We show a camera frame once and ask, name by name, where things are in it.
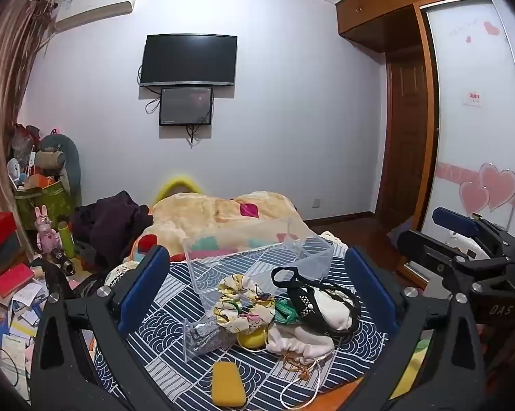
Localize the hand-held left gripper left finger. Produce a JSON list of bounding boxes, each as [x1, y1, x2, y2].
[[29, 245, 172, 411]]

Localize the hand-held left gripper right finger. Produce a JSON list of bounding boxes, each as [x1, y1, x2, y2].
[[344, 246, 488, 411]]

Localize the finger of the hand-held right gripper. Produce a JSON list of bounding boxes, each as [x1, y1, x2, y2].
[[396, 230, 512, 292], [432, 207, 515, 252]]

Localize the white soft cloth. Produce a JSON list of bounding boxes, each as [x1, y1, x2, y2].
[[313, 287, 357, 330]]

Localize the black studded strap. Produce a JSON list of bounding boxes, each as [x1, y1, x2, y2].
[[271, 266, 363, 338]]

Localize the clear plastic storage bin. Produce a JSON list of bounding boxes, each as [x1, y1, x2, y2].
[[182, 218, 347, 311]]

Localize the white drawstring pouch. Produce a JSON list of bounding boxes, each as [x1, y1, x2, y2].
[[266, 324, 335, 358]]

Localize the floral fabric scrunchie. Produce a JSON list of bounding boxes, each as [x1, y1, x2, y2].
[[213, 274, 277, 335]]

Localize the white lace doily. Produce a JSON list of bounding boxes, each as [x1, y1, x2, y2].
[[105, 263, 135, 288]]

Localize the dark purple clothing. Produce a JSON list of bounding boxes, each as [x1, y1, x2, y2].
[[71, 190, 153, 271]]

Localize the white heart-print sliding door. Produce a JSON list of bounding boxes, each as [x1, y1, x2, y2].
[[416, 0, 515, 266]]

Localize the clear bag of small parts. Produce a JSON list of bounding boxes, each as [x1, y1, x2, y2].
[[183, 312, 237, 360]]

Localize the black flashlight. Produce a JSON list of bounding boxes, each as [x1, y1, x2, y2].
[[51, 248, 76, 276]]

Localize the green bottle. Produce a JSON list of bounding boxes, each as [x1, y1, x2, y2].
[[57, 221, 76, 258]]

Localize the beige patterned blanket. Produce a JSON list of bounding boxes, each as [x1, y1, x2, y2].
[[133, 190, 322, 263]]

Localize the wooden door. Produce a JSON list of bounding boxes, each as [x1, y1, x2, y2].
[[375, 47, 434, 233]]

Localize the yellow cushion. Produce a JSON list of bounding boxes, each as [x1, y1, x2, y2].
[[152, 175, 202, 206]]

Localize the pink bunny toy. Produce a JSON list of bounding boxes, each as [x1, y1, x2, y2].
[[35, 205, 58, 254]]

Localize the green cardboard box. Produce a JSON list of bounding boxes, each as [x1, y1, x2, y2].
[[14, 180, 77, 231]]

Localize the pile of papers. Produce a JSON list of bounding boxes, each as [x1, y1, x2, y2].
[[0, 278, 49, 395]]

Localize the yellow rectangular sponge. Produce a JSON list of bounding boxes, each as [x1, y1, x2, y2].
[[211, 362, 246, 408]]

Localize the red book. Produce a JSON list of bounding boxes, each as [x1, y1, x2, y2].
[[0, 263, 36, 299]]

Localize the grey plush cushion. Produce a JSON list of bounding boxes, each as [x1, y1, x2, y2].
[[39, 134, 82, 206]]

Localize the brown striped curtain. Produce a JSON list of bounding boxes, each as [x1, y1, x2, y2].
[[0, 0, 59, 240]]

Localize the white air conditioner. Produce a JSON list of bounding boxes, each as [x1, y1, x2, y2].
[[54, 0, 139, 32]]

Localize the green hair tie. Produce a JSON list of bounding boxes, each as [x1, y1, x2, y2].
[[274, 299, 298, 322]]

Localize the brown string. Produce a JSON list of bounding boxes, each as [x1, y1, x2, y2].
[[283, 351, 317, 381]]

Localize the white cord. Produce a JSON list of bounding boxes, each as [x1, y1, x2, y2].
[[281, 357, 323, 409]]

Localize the small black wall monitor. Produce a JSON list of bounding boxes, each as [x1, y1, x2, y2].
[[159, 87, 214, 126]]

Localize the black wall television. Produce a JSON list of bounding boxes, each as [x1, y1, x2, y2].
[[139, 33, 238, 88]]

